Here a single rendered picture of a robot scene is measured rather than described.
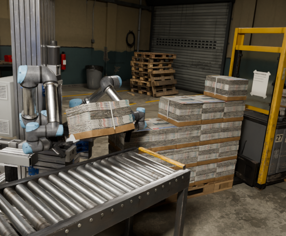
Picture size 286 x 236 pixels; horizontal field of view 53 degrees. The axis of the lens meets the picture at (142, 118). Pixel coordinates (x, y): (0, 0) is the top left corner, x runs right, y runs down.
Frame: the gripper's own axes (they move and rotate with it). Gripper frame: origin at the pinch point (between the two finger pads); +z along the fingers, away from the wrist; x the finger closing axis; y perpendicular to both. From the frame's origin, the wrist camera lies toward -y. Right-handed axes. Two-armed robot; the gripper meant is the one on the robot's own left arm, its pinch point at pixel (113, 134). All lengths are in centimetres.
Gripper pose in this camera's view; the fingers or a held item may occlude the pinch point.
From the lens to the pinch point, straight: 227.5
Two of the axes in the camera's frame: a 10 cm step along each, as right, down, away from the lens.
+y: -1.9, -9.8, 0.0
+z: -7.0, 1.4, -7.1
